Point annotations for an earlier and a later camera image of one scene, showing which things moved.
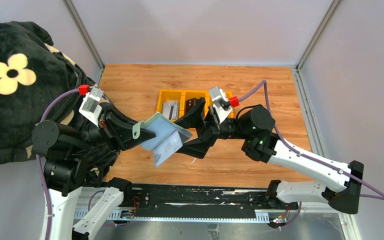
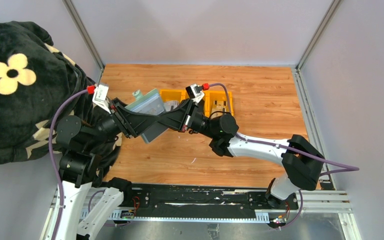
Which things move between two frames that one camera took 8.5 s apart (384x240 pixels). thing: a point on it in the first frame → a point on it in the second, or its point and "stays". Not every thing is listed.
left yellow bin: (166, 95) stays
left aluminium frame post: (85, 37) stays
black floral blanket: (20, 75) stays
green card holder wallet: (167, 139) → (150, 103)
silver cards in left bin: (170, 109) stays
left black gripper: (107, 127) → (123, 119)
